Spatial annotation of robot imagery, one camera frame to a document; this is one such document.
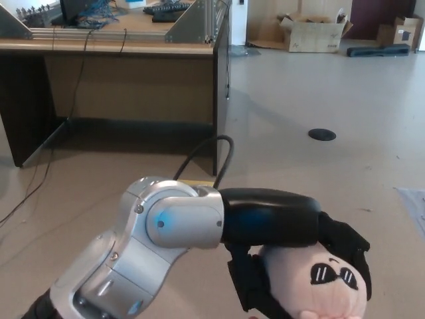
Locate blue cable bundle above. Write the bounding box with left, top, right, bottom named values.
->
left=76, top=0, right=121, bottom=29

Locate wooden desk with dark sides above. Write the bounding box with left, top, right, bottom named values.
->
left=0, top=0, right=232, bottom=177

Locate row of dark metal bolts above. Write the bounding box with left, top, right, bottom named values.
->
left=15, top=4, right=61, bottom=27

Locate black round floor cover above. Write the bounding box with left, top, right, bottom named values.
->
left=307, top=128, right=337, bottom=141

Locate long black power cable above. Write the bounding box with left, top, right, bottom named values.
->
left=0, top=29, right=96, bottom=224

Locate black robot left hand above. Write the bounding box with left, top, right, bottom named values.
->
left=220, top=187, right=372, bottom=319

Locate dark purple door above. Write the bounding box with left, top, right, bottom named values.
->
left=350, top=0, right=416, bottom=41

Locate pink plush dumpling with sunglasses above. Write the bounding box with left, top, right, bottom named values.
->
left=255, top=243, right=371, bottom=319

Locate clear plastic sheet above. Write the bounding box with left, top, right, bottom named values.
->
left=394, top=187, right=425, bottom=239

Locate black monitor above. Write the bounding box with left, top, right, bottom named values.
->
left=49, top=0, right=100, bottom=26

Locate flat black keyboard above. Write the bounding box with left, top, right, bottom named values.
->
left=151, top=11, right=184, bottom=24

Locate crumpled clear plastic bag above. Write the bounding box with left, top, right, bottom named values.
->
left=230, top=45, right=263, bottom=58

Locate short black cable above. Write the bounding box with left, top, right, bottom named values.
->
left=118, top=28, right=128, bottom=58

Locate small cardboard box with label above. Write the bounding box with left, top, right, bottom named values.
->
left=377, top=15, right=424, bottom=51

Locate aluminium profile frame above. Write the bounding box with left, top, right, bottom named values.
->
left=0, top=0, right=232, bottom=45

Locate thin black hanging cable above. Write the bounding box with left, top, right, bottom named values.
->
left=224, top=35, right=232, bottom=100

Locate yellow paper sheet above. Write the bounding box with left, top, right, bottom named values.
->
left=177, top=178, right=216, bottom=187

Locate flat cardboard sheet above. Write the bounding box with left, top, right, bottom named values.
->
left=246, top=13, right=290, bottom=51

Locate black robot wrist cable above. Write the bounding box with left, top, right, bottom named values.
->
left=172, top=134, right=235, bottom=191

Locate large open cardboard box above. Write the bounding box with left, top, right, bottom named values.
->
left=278, top=10, right=354, bottom=53

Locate person's bare hand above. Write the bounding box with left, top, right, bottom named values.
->
left=247, top=306, right=355, bottom=319

